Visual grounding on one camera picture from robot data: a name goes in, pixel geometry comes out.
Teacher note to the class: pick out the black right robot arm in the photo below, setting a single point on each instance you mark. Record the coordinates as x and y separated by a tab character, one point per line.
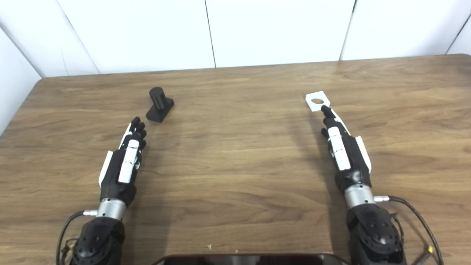
375	235

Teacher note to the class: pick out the white square piece with hole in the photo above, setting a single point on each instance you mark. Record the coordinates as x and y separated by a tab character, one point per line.
323	101

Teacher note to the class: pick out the white and black left hand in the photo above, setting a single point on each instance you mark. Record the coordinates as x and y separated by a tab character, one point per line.
127	165

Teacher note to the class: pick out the black peg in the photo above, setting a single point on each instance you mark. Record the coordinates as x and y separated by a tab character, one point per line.
159	106

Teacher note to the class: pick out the white and black right hand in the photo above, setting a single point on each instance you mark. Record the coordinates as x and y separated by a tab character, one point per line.
340	151

